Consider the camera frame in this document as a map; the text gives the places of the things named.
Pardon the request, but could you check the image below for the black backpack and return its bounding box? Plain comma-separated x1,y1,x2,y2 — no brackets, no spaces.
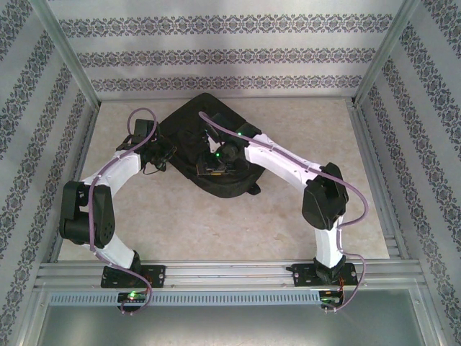
154,92,271,199

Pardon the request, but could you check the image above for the controller board with LED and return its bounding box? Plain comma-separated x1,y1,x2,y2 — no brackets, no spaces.
319,290,345,306
117,290,148,304

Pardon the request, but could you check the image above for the grey metal sheet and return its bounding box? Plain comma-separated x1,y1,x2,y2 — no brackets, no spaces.
35,305,439,346

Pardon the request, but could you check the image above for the aluminium side rail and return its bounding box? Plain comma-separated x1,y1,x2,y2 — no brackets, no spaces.
48,104,100,263
347,100,411,261

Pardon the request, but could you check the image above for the long aluminium mounting rail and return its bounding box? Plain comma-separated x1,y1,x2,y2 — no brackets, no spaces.
34,261,422,290

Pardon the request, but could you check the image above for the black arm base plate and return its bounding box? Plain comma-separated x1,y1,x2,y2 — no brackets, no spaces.
100,265,167,289
292,262,358,288

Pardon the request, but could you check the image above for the grey slotted cable tray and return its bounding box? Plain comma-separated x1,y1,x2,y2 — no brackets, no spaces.
48,290,321,306

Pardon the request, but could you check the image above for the aluminium frame post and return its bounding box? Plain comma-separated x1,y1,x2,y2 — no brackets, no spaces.
352,0,422,108
27,0,102,109

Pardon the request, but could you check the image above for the purple cable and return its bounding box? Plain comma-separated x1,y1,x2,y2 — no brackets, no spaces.
88,107,160,317
198,110,370,314

